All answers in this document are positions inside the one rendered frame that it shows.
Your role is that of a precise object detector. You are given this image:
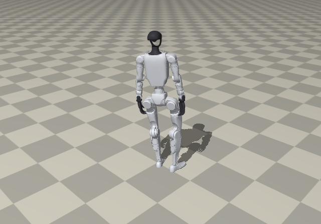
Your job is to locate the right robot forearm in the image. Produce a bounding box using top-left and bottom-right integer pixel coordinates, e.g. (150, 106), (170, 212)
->
(175, 74), (186, 100)

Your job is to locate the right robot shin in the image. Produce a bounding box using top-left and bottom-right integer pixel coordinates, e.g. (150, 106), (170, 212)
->
(170, 131), (182, 166)

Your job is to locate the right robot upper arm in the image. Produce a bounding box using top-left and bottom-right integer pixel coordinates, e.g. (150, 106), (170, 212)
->
(166, 53), (180, 82)

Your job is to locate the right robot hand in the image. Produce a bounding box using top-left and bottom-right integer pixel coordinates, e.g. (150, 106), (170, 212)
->
(178, 95), (185, 116)

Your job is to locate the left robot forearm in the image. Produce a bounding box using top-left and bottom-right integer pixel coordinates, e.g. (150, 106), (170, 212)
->
(135, 75), (143, 99)

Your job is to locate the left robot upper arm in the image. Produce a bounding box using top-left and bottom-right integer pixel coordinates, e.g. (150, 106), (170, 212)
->
(136, 54), (145, 81)

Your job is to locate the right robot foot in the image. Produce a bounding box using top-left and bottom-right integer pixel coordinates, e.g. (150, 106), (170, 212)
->
(169, 161), (186, 172)

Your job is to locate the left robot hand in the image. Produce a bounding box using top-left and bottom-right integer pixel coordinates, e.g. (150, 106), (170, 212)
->
(136, 96), (146, 114)

